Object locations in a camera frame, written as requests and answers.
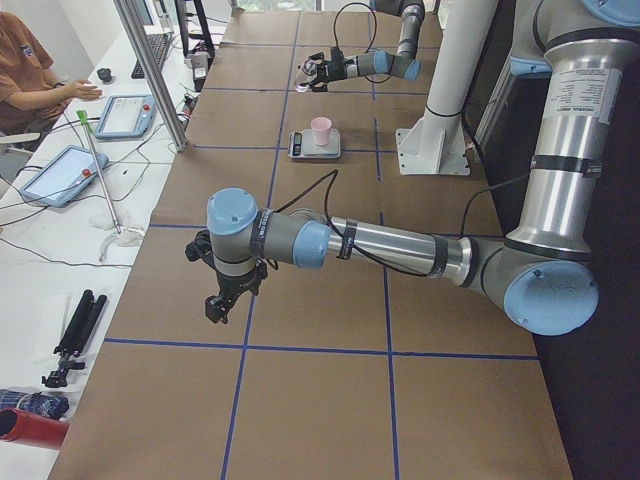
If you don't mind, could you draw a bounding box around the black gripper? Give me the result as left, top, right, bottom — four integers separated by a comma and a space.
204, 262, 268, 323
303, 47, 356, 92

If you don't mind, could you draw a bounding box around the pink plastic cup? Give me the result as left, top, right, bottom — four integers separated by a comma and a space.
310, 116, 332, 146

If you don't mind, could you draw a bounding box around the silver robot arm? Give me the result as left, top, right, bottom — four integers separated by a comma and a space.
294, 1, 426, 93
200, 1, 639, 336

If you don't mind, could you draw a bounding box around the silver kitchen scale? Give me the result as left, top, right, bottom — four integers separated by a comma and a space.
287, 128, 341, 161

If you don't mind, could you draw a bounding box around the white crumpled tissue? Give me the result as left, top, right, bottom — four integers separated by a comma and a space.
88, 207, 146, 247

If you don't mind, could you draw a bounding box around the black folded tripod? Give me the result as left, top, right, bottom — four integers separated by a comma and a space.
41, 289, 108, 388

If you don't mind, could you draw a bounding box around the brown paper table cover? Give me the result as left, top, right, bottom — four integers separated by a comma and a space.
51, 12, 571, 479

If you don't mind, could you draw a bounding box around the black keyboard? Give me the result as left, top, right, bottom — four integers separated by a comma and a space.
130, 33, 172, 79

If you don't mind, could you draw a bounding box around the blue patterned cloth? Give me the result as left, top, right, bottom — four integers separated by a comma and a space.
1, 389, 70, 420

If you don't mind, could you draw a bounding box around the far blue teach pendant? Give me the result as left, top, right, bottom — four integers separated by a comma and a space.
94, 94, 156, 140

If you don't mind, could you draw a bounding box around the blue teach pendant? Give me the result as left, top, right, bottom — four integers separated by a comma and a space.
19, 145, 97, 207
94, 94, 156, 140

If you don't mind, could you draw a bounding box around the near blue teach pendant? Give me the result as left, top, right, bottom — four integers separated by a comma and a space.
19, 145, 97, 207

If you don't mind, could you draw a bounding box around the black computer mouse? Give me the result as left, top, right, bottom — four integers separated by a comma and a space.
97, 68, 113, 84

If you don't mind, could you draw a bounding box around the red cylinder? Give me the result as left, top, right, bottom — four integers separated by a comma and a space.
1, 408, 69, 450

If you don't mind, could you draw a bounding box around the metal rod with green tip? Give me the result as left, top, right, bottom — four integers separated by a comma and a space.
76, 110, 122, 235

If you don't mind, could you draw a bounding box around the person in brown shirt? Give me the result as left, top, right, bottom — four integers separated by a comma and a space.
1, 12, 102, 135

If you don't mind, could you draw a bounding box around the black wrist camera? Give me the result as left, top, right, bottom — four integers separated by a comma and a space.
185, 230, 215, 268

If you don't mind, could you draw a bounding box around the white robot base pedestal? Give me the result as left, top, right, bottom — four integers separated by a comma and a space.
396, 0, 498, 176

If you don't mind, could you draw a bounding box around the aluminium frame post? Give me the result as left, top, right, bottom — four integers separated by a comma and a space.
114, 0, 188, 152

